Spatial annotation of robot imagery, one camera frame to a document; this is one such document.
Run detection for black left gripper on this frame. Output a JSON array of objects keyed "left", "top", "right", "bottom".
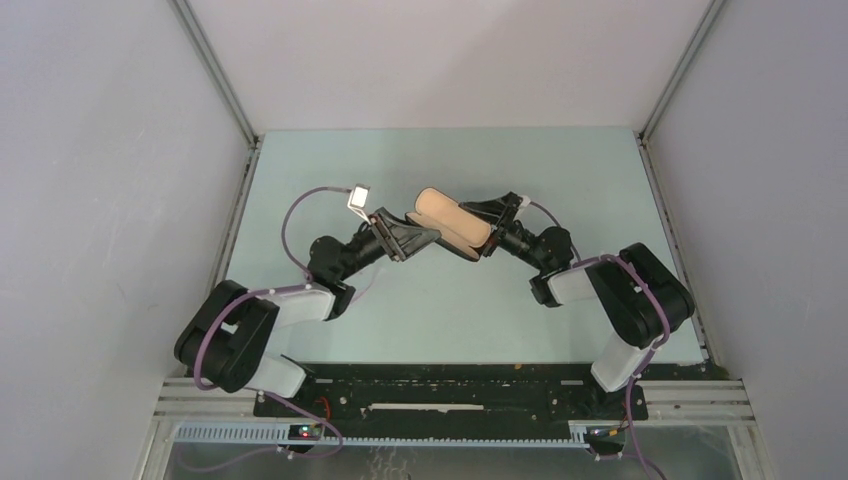
[{"left": 337, "top": 208, "right": 440, "bottom": 282}]

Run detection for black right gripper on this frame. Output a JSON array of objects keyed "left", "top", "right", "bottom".
[{"left": 444, "top": 191, "right": 546, "bottom": 272}]

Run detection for black glasses case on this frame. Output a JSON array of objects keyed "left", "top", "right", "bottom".
[{"left": 405, "top": 187, "right": 492, "bottom": 262}]

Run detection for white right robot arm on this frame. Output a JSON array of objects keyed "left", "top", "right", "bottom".
[{"left": 459, "top": 193, "right": 696, "bottom": 418}]

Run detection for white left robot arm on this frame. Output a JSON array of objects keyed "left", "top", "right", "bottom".
[{"left": 173, "top": 208, "right": 441, "bottom": 417}]

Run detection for pink transparent sunglasses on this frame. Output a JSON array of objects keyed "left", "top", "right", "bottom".
[{"left": 351, "top": 267, "right": 384, "bottom": 304}]

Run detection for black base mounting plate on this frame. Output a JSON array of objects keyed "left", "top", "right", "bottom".
[{"left": 188, "top": 360, "right": 684, "bottom": 440}]

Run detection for aluminium corner rail left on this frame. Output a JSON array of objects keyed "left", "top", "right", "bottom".
[{"left": 169, "top": 0, "right": 260, "bottom": 149}]

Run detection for aluminium corner rail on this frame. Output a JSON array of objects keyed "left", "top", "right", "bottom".
[
  {"left": 169, "top": 0, "right": 260, "bottom": 149},
  {"left": 638, "top": 0, "right": 728, "bottom": 143}
]

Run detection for aluminium corner rail right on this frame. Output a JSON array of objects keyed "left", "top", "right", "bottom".
[{"left": 638, "top": 0, "right": 728, "bottom": 143}]

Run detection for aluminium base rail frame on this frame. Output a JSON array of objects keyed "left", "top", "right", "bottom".
[{"left": 133, "top": 377, "right": 773, "bottom": 479}]

